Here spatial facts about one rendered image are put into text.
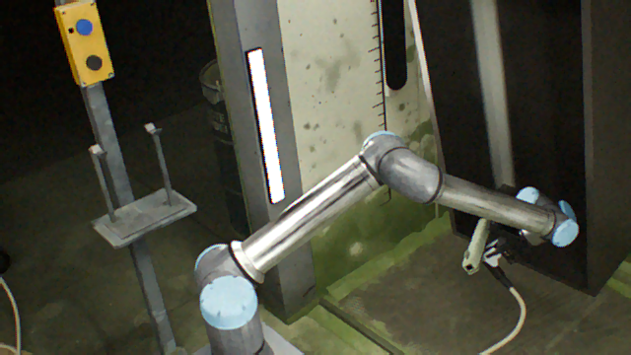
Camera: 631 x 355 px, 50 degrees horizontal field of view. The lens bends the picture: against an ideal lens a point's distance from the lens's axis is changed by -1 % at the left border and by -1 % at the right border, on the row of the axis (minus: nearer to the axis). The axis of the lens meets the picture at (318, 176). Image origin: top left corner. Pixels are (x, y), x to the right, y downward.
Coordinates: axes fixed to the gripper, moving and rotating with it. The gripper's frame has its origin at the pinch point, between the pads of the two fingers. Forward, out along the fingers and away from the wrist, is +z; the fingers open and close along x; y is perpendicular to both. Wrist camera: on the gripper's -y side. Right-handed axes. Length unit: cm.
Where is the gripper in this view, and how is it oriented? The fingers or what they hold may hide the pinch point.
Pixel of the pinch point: (479, 255)
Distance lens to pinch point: 253.9
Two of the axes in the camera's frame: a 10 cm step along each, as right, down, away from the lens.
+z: -6.3, 5.0, 5.9
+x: 3.8, -4.7, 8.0
